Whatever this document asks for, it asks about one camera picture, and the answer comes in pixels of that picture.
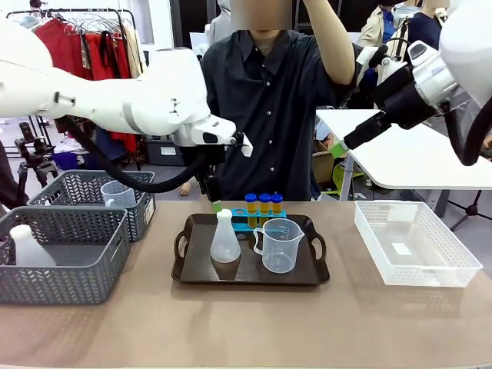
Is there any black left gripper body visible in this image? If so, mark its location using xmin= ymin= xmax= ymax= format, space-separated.
xmin=178 ymin=143 xmax=227 ymax=182

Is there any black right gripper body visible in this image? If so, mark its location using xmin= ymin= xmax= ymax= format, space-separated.
xmin=371 ymin=64 xmax=438 ymax=131

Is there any yellow test tube blue cap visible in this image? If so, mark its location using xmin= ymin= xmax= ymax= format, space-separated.
xmin=270 ymin=193 xmax=284 ymax=219
xmin=244 ymin=192 xmax=258 ymax=230
xmin=258 ymin=192 xmax=272 ymax=228

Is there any white plastic conical flask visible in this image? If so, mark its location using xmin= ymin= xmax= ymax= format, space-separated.
xmin=8 ymin=224 xmax=57 ymax=268
xmin=209 ymin=208 xmax=242 ymax=264

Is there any clear plastic measuring cup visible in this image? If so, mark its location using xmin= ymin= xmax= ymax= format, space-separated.
xmin=100 ymin=179 xmax=138 ymax=209
xmin=252 ymin=218 xmax=306 ymax=274

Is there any person's left forearm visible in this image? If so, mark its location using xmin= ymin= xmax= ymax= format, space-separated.
xmin=302 ymin=0 xmax=357 ymax=86

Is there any blue test tube rack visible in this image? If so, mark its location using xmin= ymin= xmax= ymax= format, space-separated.
xmin=229 ymin=207 xmax=289 ymax=240

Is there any gray storage bin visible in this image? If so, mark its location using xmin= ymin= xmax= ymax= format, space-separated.
xmin=145 ymin=137 xmax=186 ymax=168

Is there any green chair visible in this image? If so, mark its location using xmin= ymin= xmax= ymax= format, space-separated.
xmin=331 ymin=162 xmax=365 ymax=192

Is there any cardboard box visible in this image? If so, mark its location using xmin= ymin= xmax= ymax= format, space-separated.
xmin=311 ymin=148 xmax=336 ymax=186

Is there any white table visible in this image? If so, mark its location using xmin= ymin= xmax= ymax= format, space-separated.
xmin=314 ymin=108 xmax=492 ymax=191

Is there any gray plastic basket with label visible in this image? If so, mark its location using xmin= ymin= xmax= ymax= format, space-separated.
xmin=25 ymin=169 xmax=157 ymax=244

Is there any figure in navy top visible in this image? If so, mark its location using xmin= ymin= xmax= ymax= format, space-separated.
xmin=406 ymin=0 xmax=444 ymax=52

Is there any figure in beige coat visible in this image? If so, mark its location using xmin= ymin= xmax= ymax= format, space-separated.
xmin=357 ymin=2 xmax=401 ymax=51

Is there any person in dark shirt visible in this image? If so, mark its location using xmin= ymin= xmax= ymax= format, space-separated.
xmin=199 ymin=0 xmax=364 ymax=203

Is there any dark brown serving tray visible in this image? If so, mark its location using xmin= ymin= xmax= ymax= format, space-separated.
xmin=171 ymin=213 xmax=331 ymax=287

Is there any dark blue garment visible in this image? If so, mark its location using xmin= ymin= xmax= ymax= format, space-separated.
xmin=94 ymin=126 xmax=120 ymax=153

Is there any beige garment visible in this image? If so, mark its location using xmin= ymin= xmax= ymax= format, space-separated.
xmin=121 ymin=27 xmax=148 ymax=78

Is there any long red dress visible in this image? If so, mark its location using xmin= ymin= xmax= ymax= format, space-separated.
xmin=84 ymin=32 xmax=140 ymax=154

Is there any black scarf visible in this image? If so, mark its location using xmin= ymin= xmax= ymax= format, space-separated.
xmin=98 ymin=30 xmax=125 ymax=81

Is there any black metal clothes rack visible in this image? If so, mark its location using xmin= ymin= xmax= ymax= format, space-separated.
xmin=5 ymin=6 xmax=142 ymax=171

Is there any white perforated plastic basket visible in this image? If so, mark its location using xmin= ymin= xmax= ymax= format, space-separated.
xmin=353 ymin=199 xmax=484 ymax=288

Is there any large gray plastic basket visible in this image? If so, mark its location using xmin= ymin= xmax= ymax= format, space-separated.
xmin=0 ymin=205 xmax=131 ymax=307

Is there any red shirt on hanger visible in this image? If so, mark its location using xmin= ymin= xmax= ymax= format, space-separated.
xmin=33 ymin=18 xmax=92 ymax=82

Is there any dark brown garment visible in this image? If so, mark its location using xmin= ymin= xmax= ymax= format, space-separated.
xmin=0 ymin=141 xmax=28 ymax=211

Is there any light gray garment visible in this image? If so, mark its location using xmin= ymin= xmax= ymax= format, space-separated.
xmin=15 ymin=14 xmax=42 ymax=32

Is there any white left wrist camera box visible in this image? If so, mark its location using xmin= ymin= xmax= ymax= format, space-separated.
xmin=229 ymin=131 xmax=254 ymax=158

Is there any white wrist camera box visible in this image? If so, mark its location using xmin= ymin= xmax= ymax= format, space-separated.
xmin=355 ymin=45 xmax=380 ymax=68
xmin=229 ymin=131 xmax=254 ymax=158

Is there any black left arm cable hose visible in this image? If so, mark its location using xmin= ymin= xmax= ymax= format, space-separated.
xmin=57 ymin=115 xmax=217 ymax=194

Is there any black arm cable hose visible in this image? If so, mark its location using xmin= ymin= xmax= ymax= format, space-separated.
xmin=440 ymin=100 xmax=492 ymax=167
xmin=57 ymin=115 xmax=217 ymax=194

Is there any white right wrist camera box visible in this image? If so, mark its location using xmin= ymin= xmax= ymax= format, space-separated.
xmin=355 ymin=45 xmax=380 ymax=68

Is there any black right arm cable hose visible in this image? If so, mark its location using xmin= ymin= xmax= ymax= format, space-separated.
xmin=440 ymin=100 xmax=492 ymax=167

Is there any black tripod with camera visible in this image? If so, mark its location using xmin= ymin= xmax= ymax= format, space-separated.
xmin=14 ymin=121 xmax=59 ymax=205

